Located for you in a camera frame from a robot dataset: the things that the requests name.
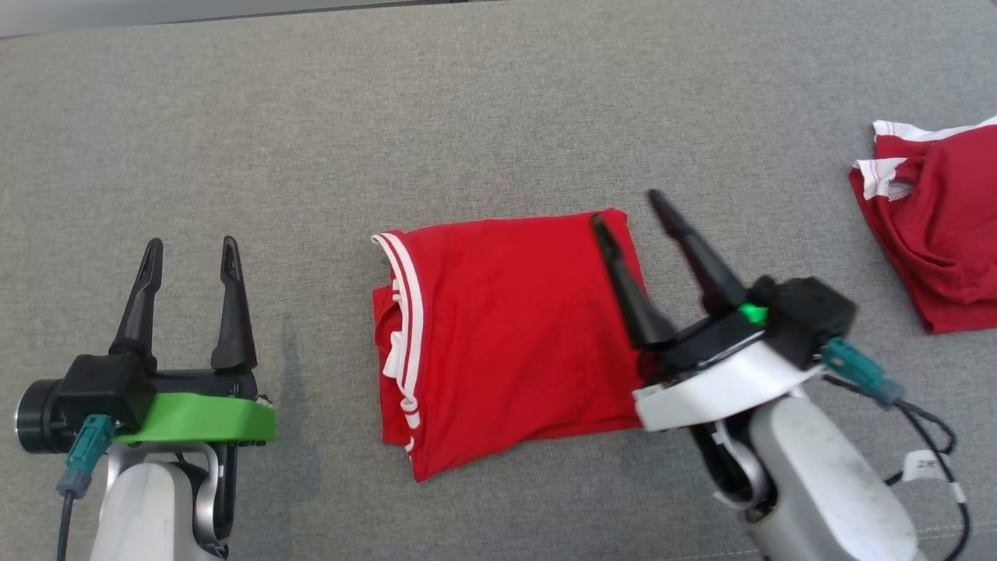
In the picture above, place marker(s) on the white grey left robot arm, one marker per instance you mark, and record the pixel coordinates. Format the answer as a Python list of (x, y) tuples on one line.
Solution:
[(148, 514)]

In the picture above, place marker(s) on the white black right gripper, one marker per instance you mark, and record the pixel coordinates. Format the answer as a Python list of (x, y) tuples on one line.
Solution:
[(716, 382)]

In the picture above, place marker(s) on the red and white shirt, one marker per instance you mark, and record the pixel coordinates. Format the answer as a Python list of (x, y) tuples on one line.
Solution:
[(506, 335)]

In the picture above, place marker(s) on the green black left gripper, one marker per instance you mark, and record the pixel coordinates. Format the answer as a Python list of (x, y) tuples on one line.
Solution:
[(202, 417)]

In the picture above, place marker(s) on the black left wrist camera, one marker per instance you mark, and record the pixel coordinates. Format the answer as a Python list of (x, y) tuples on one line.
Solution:
[(93, 389)]

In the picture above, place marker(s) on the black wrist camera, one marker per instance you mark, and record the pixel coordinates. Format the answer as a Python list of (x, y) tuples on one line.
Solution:
[(806, 312), (93, 389)]

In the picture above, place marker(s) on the grey fabric sofa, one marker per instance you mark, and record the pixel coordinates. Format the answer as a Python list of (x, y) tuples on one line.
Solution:
[(467, 117)]

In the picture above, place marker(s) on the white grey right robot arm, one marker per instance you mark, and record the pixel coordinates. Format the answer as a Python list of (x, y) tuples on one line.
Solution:
[(826, 483)]

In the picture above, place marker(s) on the red garment with white trim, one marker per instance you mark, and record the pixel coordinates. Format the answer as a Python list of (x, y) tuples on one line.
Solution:
[(950, 234)]

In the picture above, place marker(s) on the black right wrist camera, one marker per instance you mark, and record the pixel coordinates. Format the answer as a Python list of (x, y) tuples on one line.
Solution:
[(806, 312)]

